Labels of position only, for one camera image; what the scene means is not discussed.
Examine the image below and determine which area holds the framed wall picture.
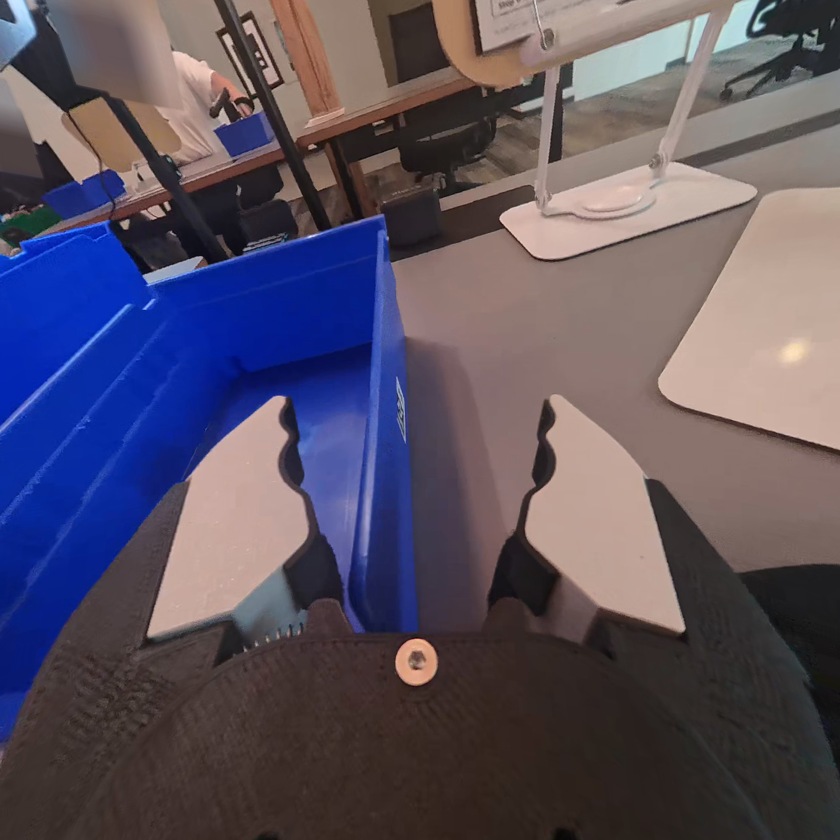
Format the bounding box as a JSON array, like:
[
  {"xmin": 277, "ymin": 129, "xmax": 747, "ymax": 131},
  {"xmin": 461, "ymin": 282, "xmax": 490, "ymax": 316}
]
[{"xmin": 217, "ymin": 12, "xmax": 286, "ymax": 91}]

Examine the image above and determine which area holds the small studio light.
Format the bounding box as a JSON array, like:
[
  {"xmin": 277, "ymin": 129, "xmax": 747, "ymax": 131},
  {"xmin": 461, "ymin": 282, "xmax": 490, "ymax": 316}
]
[{"xmin": 0, "ymin": 0, "xmax": 183, "ymax": 173}]

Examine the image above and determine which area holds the black office chair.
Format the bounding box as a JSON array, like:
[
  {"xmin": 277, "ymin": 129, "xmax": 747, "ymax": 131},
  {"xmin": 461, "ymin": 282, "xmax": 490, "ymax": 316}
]
[
  {"xmin": 718, "ymin": 0, "xmax": 833, "ymax": 102},
  {"xmin": 397, "ymin": 115, "xmax": 500, "ymax": 198}
]

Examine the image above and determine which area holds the white whiteboard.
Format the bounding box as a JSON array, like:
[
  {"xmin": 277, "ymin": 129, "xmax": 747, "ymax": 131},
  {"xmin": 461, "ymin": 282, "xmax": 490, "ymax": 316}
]
[{"xmin": 658, "ymin": 187, "xmax": 840, "ymax": 454}]

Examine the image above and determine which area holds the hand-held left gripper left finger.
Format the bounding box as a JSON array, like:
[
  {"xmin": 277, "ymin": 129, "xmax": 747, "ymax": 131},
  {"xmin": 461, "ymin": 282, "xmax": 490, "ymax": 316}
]
[{"xmin": 146, "ymin": 394, "xmax": 343, "ymax": 651}]

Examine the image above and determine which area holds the small blue bin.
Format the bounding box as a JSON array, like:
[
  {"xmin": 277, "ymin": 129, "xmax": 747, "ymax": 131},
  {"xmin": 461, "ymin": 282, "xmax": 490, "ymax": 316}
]
[
  {"xmin": 213, "ymin": 110, "xmax": 277, "ymax": 158},
  {"xmin": 42, "ymin": 169, "xmax": 127, "ymax": 221}
]

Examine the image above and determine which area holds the wooden post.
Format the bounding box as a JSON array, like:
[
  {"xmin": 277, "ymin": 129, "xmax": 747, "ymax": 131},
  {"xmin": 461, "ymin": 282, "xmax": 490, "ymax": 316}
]
[{"xmin": 270, "ymin": 0, "xmax": 347, "ymax": 129}]

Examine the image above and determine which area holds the green plastic bin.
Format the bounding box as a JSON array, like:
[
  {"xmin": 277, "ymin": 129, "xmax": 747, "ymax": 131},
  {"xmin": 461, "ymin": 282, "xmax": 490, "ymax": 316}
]
[{"xmin": 0, "ymin": 205, "xmax": 46, "ymax": 249}]

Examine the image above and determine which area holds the person's dark clothing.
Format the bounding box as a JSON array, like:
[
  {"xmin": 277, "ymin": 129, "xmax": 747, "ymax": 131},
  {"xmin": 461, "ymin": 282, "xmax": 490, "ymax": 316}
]
[{"xmin": 738, "ymin": 563, "xmax": 840, "ymax": 697}]

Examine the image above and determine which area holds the wooden table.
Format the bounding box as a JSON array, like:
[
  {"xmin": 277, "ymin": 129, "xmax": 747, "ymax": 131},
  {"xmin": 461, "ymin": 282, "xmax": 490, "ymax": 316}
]
[
  {"xmin": 79, "ymin": 141, "xmax": 290, "ymax": 217},
  {"xmin": 295, "ymin": 62, "xmax": 572, "ymax": 221}
]

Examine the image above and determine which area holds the black light stand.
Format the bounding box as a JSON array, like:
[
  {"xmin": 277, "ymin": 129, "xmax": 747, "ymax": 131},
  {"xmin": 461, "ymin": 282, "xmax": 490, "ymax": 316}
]
[{"xmin": 98, "ymin": 0, "xmax": 332, "ymax": 263}]

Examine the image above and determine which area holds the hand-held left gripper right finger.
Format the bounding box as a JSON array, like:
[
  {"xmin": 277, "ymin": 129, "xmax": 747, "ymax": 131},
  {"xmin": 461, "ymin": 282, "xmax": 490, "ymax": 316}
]
[{"xmin": 487, "ymin": 394, "xmax": 688, "ymax": 643}]

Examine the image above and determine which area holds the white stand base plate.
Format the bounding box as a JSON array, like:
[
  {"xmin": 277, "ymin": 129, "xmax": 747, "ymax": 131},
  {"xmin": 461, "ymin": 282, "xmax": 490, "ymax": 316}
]
[{"xmin": 499, "ymin": 13, "xmax": 760, "ymax": 263}]

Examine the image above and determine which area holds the blue plastic bin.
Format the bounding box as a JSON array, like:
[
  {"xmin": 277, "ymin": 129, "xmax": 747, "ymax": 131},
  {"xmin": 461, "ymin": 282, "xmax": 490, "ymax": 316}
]
[
  {"xmin": 0, "ymin": 215, "xmax": 422, "ymax": 742},
  {"xmin": 0, "ymin": 223, "xmax": 158, "ymax": 427}
]

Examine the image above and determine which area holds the printed instruction sheet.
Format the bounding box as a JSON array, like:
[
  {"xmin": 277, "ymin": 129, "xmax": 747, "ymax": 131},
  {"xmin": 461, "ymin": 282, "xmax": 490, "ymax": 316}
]
[{"xmin": 471, "ymin": 0, "xmax": 736, "ymax": 67}]

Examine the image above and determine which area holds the dark grey case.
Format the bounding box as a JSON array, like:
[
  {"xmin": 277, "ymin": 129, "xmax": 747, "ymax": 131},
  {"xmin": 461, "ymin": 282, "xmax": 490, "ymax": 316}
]
[{"xmin": 381, "ymin": 184, "xmax": 442, "ymax": 249}]

